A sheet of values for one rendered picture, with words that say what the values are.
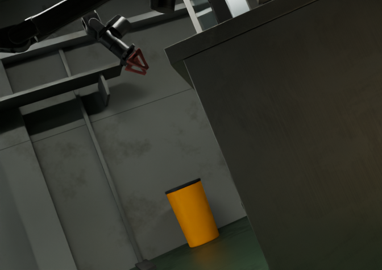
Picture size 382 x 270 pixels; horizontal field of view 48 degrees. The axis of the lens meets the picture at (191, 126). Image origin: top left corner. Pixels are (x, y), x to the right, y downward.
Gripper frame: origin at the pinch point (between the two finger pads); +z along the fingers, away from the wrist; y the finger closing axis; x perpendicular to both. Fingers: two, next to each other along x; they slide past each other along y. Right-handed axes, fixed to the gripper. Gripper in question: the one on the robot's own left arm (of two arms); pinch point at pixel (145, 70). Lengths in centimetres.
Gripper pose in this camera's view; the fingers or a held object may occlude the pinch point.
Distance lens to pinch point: 160.6
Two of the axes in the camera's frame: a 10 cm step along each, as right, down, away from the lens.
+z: 7.7, 6.4, 0.6
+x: -5.9, 7.4, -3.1
